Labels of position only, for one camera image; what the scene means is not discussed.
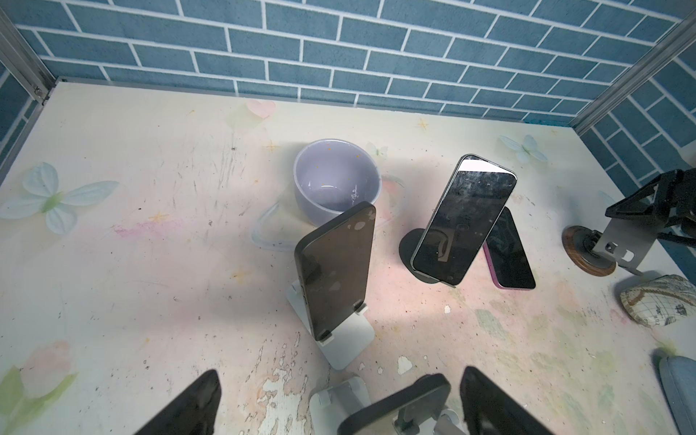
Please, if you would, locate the purple-cased black phone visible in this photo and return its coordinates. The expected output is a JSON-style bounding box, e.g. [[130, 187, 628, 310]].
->
[[483, 207, 537, 290]]

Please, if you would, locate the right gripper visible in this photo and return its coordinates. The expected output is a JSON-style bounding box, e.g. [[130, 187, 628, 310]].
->
[[605, 168, 695, 245]]

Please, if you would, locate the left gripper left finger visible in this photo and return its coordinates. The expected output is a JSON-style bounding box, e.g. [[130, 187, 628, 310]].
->
[[136, 369, 222, 435]]

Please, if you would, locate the blue glasses case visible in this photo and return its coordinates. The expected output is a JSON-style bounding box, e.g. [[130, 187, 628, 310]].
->
[[659, 356, 696, 435]]

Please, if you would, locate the white stand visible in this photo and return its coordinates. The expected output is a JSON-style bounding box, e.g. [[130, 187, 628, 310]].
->
[[310, 376, 466, 434], [286, 280, 375, 371]]

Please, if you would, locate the black round stand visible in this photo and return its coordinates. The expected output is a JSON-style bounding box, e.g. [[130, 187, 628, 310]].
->
[[399, 228, 440, 285]]

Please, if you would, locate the teal-edged phone on round stand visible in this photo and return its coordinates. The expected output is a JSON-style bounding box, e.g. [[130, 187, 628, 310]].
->
[[413, 154, 518, 287]]

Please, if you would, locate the map-patterned pouch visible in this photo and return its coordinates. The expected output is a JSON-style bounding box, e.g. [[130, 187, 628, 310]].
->
[[619, 275, 695, 327]]

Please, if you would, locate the lavender mug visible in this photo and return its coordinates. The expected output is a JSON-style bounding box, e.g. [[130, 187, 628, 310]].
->
[[293, 139, 382, 227]]

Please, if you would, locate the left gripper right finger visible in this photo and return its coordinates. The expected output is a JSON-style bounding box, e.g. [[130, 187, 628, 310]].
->
[[460, 366, 552, 435]]

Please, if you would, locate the wooden base metal stand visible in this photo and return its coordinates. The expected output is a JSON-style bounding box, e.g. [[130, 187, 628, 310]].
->
[[561, 217, 660, 277]]

